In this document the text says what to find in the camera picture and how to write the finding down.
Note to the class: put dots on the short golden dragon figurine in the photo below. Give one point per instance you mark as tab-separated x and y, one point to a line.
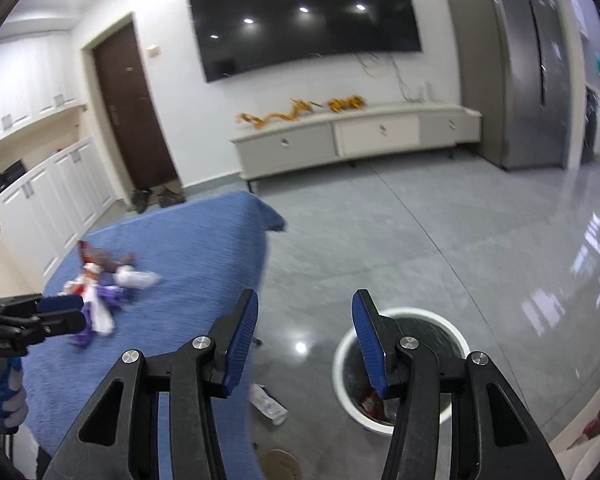
302	108

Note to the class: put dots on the white upper cabinets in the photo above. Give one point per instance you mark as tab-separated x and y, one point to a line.
25	85

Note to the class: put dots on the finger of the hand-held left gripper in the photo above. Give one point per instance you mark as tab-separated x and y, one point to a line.
55	326
60	303

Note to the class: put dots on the brown hiking shoe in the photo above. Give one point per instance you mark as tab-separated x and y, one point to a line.
135	202
146	199
162	196
177	194

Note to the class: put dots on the golden tiger figurine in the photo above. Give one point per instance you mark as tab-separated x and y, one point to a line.
347	103

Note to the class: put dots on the grey steel refrigerator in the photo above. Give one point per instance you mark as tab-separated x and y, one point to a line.
520	60

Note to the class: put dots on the white flat wrapper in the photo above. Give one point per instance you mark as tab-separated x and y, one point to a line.
268	405

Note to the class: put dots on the black bag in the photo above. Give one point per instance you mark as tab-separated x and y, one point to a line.
7	177

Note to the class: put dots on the dark brown door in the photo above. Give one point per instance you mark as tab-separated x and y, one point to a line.
130	110

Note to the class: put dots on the white cabinets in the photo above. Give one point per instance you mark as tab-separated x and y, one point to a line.
55	200
25	85

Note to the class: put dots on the white round trash bin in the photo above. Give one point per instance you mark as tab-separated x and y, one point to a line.
341	360

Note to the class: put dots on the long golden dragon figurine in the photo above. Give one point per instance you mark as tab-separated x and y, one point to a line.
260	121

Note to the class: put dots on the beige round disc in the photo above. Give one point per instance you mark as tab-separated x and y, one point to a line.
282	465

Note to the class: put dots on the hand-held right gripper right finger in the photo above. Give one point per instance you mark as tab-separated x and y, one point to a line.
370	345

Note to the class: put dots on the person's left hand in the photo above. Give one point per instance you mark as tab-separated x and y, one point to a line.
7	395

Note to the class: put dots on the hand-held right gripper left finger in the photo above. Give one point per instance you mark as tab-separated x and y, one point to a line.
242	345

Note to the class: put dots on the black wall television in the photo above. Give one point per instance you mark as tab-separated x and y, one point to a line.
300	25

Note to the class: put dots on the purple snack wrapper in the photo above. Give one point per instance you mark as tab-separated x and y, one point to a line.
112	293
81	338

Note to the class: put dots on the blue blanket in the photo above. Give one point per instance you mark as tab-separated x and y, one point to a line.
190	260

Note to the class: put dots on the washing machine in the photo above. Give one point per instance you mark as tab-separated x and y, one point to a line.
593	125

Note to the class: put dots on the beige wall switch plate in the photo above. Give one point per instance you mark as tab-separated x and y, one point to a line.
153	51

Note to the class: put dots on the brown red snack wrapper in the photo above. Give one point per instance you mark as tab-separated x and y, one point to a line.
100	259

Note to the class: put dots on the white grey television cabinet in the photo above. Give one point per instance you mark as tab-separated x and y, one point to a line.
380	135

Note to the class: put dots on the white lower cabinets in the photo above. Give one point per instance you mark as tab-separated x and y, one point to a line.
55	200

